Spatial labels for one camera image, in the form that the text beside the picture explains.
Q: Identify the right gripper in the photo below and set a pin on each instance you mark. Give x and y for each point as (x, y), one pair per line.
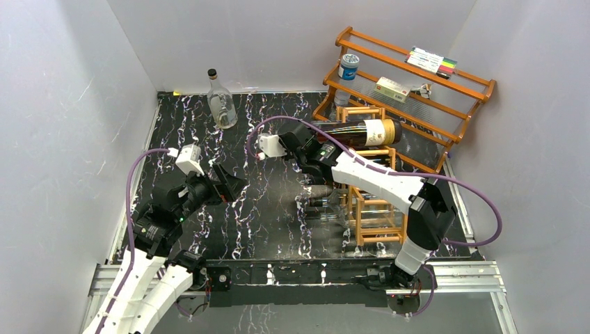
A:
(311, 131)

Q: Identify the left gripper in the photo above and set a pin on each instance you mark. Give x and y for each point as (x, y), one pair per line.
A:
(227, 191)

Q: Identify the dark red wine bottle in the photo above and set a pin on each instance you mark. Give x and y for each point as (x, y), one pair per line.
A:
(365, 133)

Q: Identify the clear glass bottle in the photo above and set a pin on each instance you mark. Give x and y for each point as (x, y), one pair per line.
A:
(220, 102)

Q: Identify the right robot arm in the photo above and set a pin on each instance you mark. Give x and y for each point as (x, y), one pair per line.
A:
(424, 199)

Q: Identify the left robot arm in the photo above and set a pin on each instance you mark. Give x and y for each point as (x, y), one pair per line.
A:
(149, 282)

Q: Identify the small clear plastic bottle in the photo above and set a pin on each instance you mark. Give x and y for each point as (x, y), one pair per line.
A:
(341, 98)

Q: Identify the clear bottle lower rack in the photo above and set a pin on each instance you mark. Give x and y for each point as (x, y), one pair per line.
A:
(338, 202)

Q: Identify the clear bottle rack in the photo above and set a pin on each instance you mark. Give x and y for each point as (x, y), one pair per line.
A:
(338, 202)
(336, 220)

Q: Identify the clear bottle bottom rack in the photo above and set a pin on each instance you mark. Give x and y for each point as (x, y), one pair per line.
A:
(336, 220)

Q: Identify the light wooden wine rack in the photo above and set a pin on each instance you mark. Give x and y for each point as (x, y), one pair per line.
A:
(384, 155)

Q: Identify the blue white jar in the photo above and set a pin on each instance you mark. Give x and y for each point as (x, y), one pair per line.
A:
(348, 66)

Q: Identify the green white box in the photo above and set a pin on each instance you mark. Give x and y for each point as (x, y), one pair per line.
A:
(392, 89)

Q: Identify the orange wooden shelf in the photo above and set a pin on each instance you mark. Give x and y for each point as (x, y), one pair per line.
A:
(432, 99)

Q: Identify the marker pen pack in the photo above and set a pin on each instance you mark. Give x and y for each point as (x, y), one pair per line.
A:
(431, 62)

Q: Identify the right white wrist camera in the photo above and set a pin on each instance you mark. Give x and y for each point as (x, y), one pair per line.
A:
(270, 146)

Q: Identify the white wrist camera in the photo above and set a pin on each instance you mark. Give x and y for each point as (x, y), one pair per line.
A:
(270, 146)
(187, 159)

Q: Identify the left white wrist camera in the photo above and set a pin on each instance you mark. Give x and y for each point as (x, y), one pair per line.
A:
(187, 159)

